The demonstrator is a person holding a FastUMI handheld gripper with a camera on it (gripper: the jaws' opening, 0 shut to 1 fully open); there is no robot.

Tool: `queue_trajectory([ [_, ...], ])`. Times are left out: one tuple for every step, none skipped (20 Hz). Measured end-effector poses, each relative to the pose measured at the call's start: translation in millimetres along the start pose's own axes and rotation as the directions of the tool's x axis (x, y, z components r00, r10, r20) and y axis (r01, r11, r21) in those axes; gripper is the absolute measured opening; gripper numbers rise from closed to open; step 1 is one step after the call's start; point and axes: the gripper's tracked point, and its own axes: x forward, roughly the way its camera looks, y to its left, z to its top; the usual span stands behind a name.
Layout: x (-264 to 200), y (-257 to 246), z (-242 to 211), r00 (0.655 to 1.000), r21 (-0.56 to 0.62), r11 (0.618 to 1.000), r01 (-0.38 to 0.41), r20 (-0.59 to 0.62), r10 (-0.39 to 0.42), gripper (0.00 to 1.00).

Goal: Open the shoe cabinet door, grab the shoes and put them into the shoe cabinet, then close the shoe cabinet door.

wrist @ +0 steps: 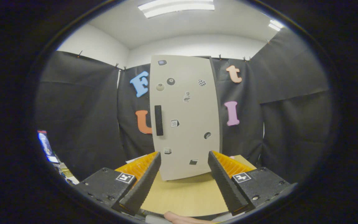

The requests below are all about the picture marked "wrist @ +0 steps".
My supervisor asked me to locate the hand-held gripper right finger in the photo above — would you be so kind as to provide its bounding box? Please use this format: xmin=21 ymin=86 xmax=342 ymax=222
xmin=208 ymin=151 xmax=298 ymax=216

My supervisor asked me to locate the yellow-labelled bottle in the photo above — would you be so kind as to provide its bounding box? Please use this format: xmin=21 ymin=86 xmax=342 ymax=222
xmin=58 ymin=162 xmax=80 ymax=185

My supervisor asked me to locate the long ceiling light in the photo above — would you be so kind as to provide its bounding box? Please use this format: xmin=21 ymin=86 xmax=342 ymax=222
xmin=138 ymin=0 xmax=216 ymax=18

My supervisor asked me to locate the white book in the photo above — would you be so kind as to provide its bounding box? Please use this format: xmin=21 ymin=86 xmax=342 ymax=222
xmin=126 ymin=155 xmax=148 ymax=164

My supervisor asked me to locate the grey shoe cabinet door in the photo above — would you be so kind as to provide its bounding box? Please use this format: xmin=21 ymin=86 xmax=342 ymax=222
xmin=149 ymin=55 xmax=220 ymax=181

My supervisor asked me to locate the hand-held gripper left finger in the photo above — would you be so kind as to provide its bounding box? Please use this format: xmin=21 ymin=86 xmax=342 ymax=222
xmin=73 ymin=151 xmax=162 ymax=216

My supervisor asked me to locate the small ceiling light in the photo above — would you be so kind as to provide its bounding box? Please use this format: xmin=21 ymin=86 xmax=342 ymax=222
xmin=268 ymin=19 xmax=284 ymax=31

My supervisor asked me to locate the blue wall poster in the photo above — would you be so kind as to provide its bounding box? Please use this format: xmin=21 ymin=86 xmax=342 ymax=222
xmin=37 ymin=130 xmax=59 ymax=164

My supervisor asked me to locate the black backdrop cloth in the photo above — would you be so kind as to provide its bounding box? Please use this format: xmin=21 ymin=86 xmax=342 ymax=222
xmin=36 ymin=28 xmax=332 ymax=184

